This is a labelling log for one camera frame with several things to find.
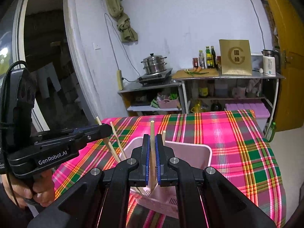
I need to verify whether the person's left hand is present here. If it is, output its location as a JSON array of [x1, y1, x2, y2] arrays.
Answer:
[[1, 169, 55, 208]]

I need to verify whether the pink plastic utensil basket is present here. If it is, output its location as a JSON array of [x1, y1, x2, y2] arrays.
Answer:
[[107, 142, 206, 226]]

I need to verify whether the olive green hanging cloth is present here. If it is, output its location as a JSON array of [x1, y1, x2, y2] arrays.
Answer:
[[106, 0, 138, 42]]

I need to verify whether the green oil bottle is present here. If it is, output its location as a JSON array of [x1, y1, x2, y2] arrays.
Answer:
[[206, 46, 212, 68]]

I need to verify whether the white electric kettle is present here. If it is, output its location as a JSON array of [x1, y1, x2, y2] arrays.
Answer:
[[262, 49, 281, 76]]

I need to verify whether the red lidded jar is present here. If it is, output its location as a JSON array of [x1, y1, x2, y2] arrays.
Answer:
[[192, 58, 200, 68]]

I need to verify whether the green plastic bottle on floor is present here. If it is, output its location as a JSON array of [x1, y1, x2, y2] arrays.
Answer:
[[266, 122, 276, 142]]

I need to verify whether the pink plaid tablecloth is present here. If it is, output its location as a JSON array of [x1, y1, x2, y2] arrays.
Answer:
[[52, 110, 287, 227]]

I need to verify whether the yellowed power strip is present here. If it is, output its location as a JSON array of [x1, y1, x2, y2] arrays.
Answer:
[[116, 70, 124, 91]]

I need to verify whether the low grey side shelf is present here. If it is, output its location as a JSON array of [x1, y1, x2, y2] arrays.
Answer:
[[117, 79, 190, 116]]

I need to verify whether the yellow wooden door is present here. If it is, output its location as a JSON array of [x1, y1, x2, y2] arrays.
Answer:
[[267, 0, 303, 131]]

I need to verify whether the stainless steel steamer pot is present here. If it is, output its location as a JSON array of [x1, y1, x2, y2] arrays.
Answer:
[[141, 53, 167, 75]]

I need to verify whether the dark soy sauce bottle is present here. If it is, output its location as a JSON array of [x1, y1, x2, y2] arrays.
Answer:
[[211, 46, 218, 69]]

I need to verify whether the clear plastic bottle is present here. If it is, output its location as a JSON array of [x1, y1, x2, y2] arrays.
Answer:
[[198, 50, 206, 69]]

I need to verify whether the metal kitchen shelf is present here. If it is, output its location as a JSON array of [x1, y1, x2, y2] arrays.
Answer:
[[173, 70, 285, 135]]

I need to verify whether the black induction cooktop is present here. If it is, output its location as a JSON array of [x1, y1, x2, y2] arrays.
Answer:
[[137, 68, 173, 85]]

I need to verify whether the pink plastic storage box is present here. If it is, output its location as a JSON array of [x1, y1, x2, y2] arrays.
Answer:
[[225, 99, 270, 131]]

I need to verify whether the pink vegetable basket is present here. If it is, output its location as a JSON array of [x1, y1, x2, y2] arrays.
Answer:
[[157, 95, 181, 110]]

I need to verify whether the wooden cutting board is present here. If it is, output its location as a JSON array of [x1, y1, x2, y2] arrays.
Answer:
[[172, 68, 219, 79]]

